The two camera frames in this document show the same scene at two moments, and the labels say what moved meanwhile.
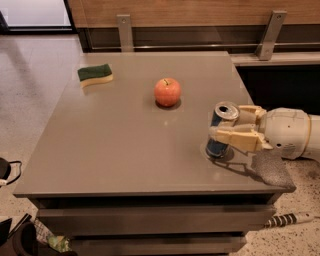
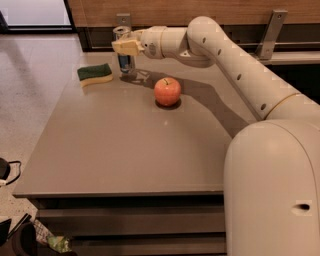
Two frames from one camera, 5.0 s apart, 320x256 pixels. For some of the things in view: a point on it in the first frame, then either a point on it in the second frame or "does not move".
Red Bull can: x=224 y=113 → x=127 y=62
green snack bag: x=45 y=236 does not move
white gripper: x=286 y=130 → x=151 y=41
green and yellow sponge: x=94 y=75 does not move
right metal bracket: x=269 y=39 does not move
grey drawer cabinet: x=121 y=166 does not move
